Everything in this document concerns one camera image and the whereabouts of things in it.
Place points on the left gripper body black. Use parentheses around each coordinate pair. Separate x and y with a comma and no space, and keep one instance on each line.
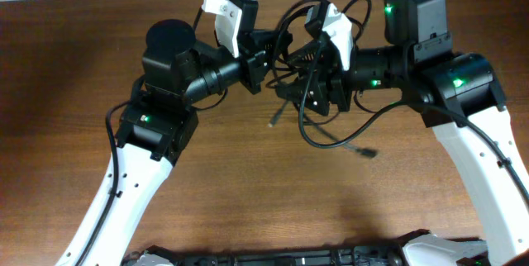
(250,59)

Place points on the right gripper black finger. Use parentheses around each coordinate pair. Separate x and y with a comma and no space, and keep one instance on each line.
(314,93)
(305,56)

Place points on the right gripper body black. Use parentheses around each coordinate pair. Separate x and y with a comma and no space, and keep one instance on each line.
(342,85)

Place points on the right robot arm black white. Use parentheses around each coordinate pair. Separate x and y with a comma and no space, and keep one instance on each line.
(458,97)

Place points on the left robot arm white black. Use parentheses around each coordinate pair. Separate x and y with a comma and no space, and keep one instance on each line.
(157,123)

